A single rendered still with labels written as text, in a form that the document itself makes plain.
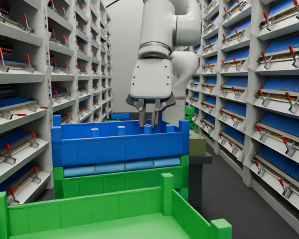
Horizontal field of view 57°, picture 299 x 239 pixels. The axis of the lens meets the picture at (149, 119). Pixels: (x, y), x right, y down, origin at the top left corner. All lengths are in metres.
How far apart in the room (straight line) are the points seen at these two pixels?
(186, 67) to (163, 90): 0.74
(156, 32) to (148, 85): 0.13
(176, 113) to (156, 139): 0.78
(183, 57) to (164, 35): 0.70
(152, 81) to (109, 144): 0.18
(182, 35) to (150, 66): 0.11
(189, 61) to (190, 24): 0.68
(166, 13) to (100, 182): 0.43
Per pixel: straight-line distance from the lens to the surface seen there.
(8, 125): 1.27
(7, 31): 1.32
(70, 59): 2.35
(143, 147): 0.61
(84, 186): 0.61
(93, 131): 0.60
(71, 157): 0.59
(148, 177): 0.63
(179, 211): 0.51
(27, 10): 1.72
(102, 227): 0.51
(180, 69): 1.39
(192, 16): 0.73
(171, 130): 0.64
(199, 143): 1.37
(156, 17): 0.72
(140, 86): 0.66
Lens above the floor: 0.66
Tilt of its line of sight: 9 degrees down
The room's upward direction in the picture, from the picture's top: straight up
